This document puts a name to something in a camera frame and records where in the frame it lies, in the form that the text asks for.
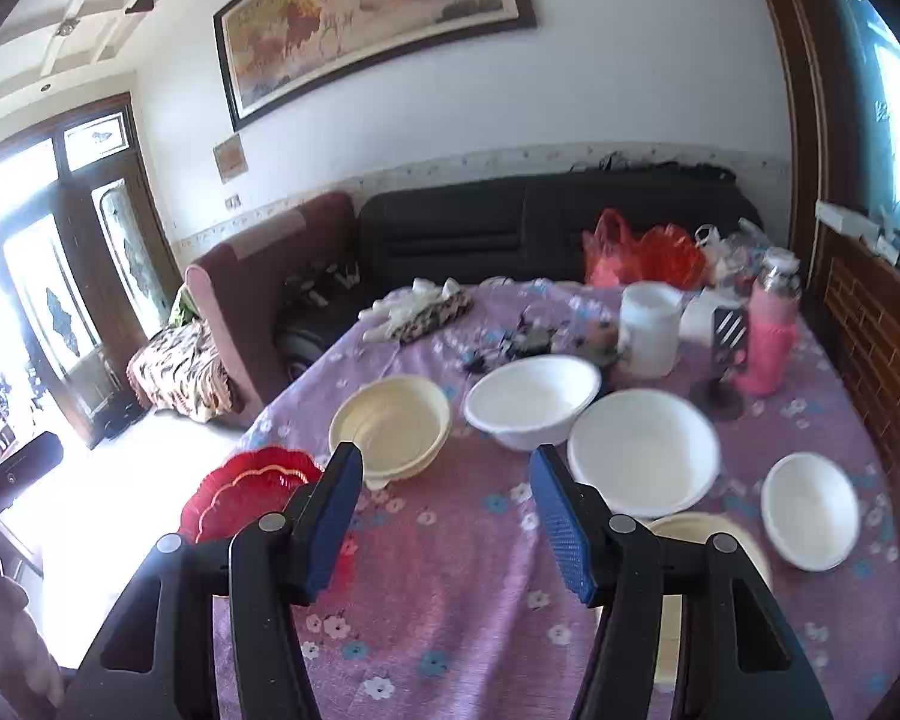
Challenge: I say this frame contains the wide shallow white bowl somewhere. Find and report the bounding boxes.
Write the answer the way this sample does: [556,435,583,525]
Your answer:
[568,388,721,520]

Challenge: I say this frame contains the clear plastic bag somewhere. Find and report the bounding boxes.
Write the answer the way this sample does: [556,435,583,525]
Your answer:
[694,217,766,293]

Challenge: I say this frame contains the white plastic jar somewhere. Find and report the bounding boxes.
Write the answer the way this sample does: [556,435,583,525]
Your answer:
[619,281,683,380]

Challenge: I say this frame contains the wooden window frame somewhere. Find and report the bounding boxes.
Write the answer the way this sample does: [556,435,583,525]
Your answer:
[742,0,830,271]

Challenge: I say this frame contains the red plastic bag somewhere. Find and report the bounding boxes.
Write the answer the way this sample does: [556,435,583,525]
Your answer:
[583,208,710,290]

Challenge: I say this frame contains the long white box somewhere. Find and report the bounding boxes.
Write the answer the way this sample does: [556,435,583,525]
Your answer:
[815,200,878,241]

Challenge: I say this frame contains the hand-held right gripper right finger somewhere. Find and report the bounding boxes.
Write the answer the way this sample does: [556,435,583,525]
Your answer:
[529,444,833,720]

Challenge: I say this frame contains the red gold-rimmed plate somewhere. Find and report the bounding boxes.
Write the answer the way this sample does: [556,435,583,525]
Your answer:
[195,469,312,541]

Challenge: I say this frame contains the cream bowl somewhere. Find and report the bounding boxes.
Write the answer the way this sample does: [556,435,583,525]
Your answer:
[328,376,453,488]
[596,511,773,691]

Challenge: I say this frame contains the white gloves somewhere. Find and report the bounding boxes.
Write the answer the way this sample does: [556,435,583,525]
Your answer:
[358,277,462,342]

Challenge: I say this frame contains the framed horse painting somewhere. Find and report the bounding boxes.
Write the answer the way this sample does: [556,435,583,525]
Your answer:
[212,0,537,132]

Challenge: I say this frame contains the brown armchair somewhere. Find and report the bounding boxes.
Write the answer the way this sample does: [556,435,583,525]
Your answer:
[186,191,357,428]

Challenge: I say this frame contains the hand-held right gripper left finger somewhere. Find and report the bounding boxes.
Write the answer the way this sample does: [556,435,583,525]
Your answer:
[60,442,365,720]

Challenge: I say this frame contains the stack of red gold plates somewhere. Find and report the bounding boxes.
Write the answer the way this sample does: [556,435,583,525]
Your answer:
[180,446,357,590]

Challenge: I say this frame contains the wooden glass door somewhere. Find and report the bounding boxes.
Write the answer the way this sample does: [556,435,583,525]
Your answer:
[0,94,185,451]

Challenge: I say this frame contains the small white bowl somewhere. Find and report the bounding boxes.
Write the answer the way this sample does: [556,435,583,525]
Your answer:
[761,452,861,571]

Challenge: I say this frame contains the window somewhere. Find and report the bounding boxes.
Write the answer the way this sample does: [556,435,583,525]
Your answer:
[814,0,900,241]

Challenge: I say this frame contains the leopard print cloth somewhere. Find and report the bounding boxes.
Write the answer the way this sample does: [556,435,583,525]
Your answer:
[390,289,475,346]

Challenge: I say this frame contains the black phone stand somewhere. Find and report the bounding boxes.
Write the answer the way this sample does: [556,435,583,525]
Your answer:
[690,305,751,421]

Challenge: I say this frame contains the zebra patterned blanket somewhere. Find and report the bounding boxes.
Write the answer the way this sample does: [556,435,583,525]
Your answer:
[126,315,233,425]

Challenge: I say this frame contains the dark striped bundle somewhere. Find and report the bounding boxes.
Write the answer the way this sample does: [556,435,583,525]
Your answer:
[277,259,362,376]

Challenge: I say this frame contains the person's left forearm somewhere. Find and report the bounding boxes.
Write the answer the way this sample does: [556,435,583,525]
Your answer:
[0,532,65,720]

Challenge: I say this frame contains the large deep white bowl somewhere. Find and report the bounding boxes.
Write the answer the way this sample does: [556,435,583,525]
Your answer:
[463,354,602,452]

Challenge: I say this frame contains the small wall plaque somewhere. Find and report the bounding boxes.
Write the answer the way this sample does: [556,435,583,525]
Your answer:
[212,133,250,185]

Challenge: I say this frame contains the pink thermos bottle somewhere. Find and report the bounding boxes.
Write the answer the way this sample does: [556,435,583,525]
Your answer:
[735,246,803,396]

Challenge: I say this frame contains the black sofa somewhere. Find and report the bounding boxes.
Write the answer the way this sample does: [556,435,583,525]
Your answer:
[274,165,766,383]

